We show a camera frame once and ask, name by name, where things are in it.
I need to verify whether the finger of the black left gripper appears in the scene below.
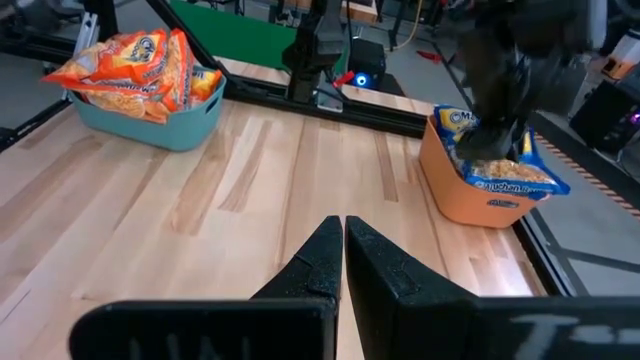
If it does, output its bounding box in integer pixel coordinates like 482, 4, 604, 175
498, 122, 524, 162
455, 124, 501, 161

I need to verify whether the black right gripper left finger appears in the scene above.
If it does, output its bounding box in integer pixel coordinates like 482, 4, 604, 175
68, 214, 345, 360

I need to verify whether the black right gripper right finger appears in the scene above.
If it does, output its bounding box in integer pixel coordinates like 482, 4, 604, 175
344, 214, 640, 360

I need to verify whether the blue soy sauce ramen pack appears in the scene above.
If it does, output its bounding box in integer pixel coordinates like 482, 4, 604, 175
459, 158, 572, 202
432, 103, 482, 149
518, 128, 540, 169

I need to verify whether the orange plastic bin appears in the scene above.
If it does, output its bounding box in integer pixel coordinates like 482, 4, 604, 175
418, 115, 551, 230

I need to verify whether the black yellow-striped floor mat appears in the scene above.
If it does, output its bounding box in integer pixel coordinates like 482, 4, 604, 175
529, 112, 640, 219

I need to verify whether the black computer tower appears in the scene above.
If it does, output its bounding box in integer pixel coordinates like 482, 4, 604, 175
569, 74, 640, 156

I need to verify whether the black box with blue light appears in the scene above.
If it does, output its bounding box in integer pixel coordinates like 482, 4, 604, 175
347, 38, 387, 91

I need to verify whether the small red clamp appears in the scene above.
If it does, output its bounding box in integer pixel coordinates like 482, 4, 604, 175
331, 69, 357, 89

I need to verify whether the wooden box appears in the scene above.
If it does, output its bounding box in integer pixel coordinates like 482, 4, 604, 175
344, 0, 379, 25

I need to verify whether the teal plastic bin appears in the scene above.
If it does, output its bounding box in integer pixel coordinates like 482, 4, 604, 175
67, 64, 228, 153

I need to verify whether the green floor mat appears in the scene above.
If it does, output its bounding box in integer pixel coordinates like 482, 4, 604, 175
169, 0, 351, 71

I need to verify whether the silver metal bracket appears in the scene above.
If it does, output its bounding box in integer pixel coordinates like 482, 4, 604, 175
73, 12, 100, 57

